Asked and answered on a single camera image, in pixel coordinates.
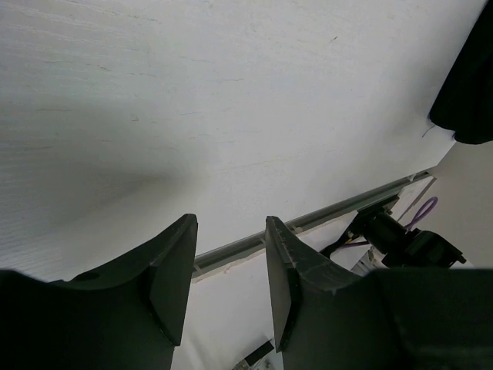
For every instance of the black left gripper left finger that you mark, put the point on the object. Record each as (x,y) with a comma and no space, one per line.
(125,314)

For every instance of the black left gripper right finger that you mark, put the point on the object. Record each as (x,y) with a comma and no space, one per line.
(326,317)

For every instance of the black skirt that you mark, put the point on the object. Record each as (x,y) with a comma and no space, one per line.
(464,103)

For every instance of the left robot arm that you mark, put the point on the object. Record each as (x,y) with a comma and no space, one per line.
(408,241)

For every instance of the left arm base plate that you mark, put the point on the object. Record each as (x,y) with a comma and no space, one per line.
(252,360)

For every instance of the aluminium table edge rail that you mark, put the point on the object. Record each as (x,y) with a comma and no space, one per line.
(248,246)

